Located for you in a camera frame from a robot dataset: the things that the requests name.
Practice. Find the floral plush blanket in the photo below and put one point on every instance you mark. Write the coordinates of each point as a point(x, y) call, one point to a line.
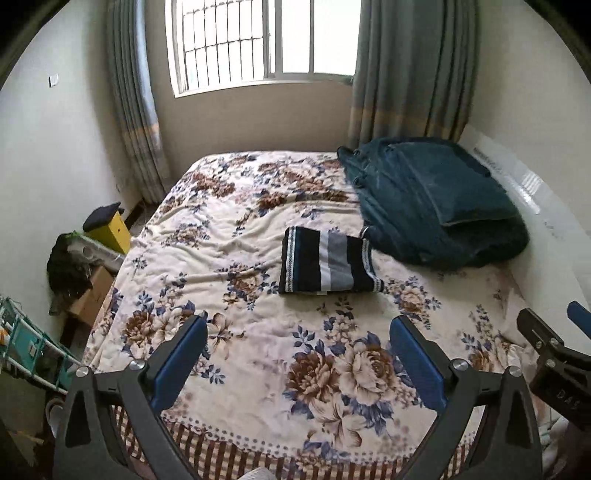
point(231, 221)

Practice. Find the striped knit sweater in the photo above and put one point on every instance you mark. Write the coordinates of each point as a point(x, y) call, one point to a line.
point(323, 261)

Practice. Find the cardboard box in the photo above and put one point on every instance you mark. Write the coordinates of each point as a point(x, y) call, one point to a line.
point(92, 295)

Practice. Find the white headboard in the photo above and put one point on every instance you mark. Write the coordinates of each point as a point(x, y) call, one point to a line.
point(554, 230)

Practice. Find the yellow box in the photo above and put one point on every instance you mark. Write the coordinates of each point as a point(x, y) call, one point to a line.
point(113, 234)

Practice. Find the dark round cushion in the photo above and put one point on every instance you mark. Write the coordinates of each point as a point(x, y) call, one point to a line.
point(101, 214)

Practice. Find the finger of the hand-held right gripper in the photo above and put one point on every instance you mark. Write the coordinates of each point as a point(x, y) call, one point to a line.
point(538, 330)
point(579, 314)

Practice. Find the teal storage rack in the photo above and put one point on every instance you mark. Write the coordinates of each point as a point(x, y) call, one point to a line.
point(27, 341)

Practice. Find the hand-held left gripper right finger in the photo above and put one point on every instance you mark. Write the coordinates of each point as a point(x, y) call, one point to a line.
point(415, 364)

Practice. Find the grey-blue curtain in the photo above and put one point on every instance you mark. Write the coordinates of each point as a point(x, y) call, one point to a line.
point(134, 92)
point(406, 69)

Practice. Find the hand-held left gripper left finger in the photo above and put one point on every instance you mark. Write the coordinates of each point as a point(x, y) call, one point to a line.
point(182, 360)

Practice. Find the black cloth pile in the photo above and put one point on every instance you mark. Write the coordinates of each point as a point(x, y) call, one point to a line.
point(67, 272)

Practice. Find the teal pillow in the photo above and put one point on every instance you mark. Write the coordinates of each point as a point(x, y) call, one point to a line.
point(452, 184)

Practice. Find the white wall switch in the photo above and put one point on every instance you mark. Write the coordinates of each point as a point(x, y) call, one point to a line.
point(53, 80)

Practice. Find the teal plush quilt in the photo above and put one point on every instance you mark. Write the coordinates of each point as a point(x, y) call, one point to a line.
point(392, 207)

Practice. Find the barred window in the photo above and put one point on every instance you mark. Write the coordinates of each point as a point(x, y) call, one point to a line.
point(231, 46)

